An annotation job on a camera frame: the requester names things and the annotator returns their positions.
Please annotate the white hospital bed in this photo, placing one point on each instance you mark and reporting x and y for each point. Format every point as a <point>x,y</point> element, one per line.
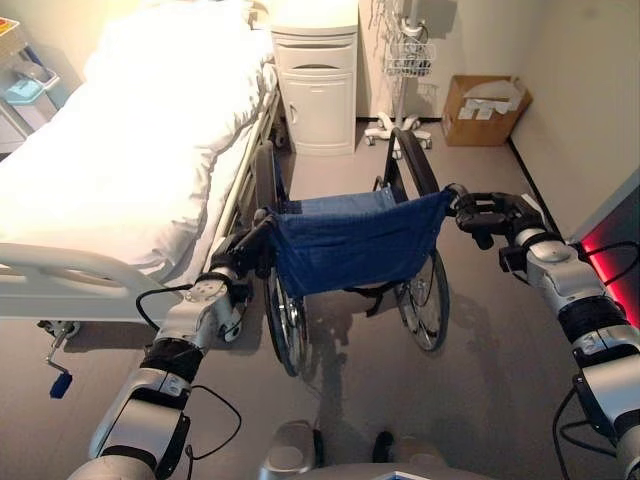
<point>125,165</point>

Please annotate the white bedside cabinet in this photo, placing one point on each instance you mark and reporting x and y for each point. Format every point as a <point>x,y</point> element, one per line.
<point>316,75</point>

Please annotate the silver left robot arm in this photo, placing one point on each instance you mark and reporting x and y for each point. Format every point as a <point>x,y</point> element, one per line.
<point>160,370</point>

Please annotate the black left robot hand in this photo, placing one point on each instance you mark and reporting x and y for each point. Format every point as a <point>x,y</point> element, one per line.
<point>235,248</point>

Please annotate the brown cardboard box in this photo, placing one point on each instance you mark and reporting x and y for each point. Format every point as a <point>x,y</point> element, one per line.
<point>482,111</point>

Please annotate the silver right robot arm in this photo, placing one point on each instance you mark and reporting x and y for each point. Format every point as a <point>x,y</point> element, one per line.
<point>585,325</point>

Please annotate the blue fabric wheelchair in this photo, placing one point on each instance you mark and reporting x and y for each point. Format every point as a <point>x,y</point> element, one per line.
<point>350,240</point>

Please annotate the white bed sheet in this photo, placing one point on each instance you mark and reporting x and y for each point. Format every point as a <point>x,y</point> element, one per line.
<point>135,125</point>

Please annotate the silver robot body and legs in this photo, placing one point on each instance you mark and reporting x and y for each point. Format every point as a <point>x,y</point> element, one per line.
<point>345,452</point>

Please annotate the grey cart with blue bin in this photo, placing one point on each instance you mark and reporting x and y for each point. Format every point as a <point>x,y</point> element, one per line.
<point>27,80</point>

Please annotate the white IV stand with basket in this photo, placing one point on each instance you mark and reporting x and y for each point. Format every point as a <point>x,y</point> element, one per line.
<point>402,75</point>

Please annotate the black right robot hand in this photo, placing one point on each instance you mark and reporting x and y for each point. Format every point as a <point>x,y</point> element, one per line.
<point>492,212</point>

